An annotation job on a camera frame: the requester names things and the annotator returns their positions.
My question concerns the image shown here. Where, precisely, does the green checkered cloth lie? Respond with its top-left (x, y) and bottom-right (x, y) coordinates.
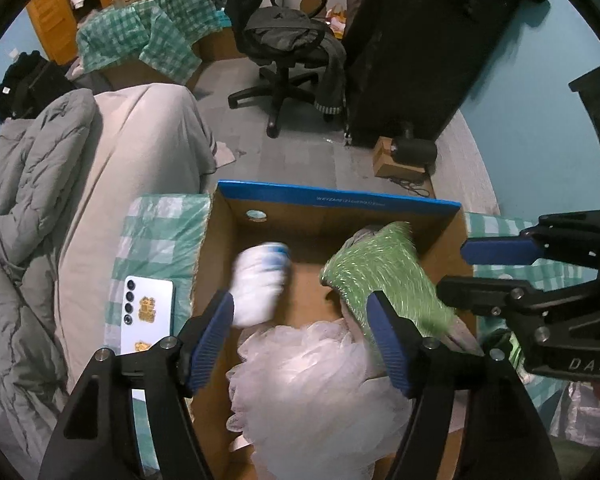
top-left (76, 0), bottom-right (227, 87)

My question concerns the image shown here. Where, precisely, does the white mesh bath loofah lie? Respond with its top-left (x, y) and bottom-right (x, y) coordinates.
top-left (225, 317), bottom-right (417, 480)

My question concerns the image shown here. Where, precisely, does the large brown cardboard box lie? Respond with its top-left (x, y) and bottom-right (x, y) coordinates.
top-left (101, 57), bottom-right (202, 94)

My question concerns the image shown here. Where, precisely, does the tall black covered wardrobe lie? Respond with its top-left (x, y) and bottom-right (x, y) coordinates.
top-left (340, 0), bottom-right (551, 149)

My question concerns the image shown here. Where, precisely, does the green checkered tablecloth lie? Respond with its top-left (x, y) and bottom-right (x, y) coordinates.
top-left (102, 192), bottom-right (600, 480)

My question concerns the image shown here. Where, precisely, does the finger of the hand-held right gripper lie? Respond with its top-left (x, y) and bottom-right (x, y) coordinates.
top-left (460, 208), bottom-right (600, 270)
top-left (437, 275), bottom-right (546, 318)

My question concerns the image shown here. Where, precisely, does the grey quilted comforter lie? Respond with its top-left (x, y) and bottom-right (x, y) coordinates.
top-left (0, 89), bottom-right (104, 456)

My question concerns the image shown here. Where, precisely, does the black backpack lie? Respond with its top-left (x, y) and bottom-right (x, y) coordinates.
top-left (0, 51), bottom-right (74, 124)

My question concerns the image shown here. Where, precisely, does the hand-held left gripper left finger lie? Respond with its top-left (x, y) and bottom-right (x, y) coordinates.
top-left (37, 289), bottom-right (236, 480)

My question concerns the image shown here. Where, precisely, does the blue-rimmed cardboard box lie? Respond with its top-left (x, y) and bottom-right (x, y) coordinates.
top-left (187, 180), bottom-right (481, 480)

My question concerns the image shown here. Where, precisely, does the wooden door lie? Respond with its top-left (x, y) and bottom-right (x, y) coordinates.
top-left (25, 0), bottom-right (127, 67)

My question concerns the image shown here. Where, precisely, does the white smartphone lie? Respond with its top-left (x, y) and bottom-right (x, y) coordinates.
top-left (120, 276), bottom-right (175, 403)

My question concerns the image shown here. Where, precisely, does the black cylindrical device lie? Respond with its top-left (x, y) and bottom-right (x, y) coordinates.
top-left (390, 127), bottom-right (439, 167)

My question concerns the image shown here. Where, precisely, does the clear plastic bag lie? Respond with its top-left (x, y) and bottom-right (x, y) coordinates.
top-left (549, 380), bottom-right (600, 447)

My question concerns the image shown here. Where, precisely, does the white sock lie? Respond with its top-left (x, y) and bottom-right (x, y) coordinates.
top-left (232, 242), bottom-right (292, 329)

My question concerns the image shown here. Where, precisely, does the black jacket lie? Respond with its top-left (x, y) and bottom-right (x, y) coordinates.
top-left (243, 7), bottom-right (349, 117)

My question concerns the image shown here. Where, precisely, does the beige bed sheet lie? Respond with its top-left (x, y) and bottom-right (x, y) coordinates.
top-left (55, 82), bottom-right (219, 392)

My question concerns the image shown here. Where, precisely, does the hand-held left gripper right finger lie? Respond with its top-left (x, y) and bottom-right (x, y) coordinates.
top-left (366, 290), bottom-right (561, 480)

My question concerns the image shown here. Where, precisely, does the black cable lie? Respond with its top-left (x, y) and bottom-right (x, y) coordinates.
top-left (389, 175), bottom-right (432, 197)

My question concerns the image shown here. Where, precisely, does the black office chair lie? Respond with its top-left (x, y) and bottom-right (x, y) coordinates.
top-left (228, 0), bottom-right (349, 138)

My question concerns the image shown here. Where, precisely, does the grey-mauve cloth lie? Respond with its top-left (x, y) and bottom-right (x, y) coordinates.
top-left (339, 224), bottom-right (482, 376)

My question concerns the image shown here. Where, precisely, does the green glove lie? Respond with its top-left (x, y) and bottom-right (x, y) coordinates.
top-left (320, 221), bottom-right (459, 342)

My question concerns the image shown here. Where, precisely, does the small brown cardboard box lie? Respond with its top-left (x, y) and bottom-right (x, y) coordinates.
top-left (372, 137), bottom-right (429, 179)

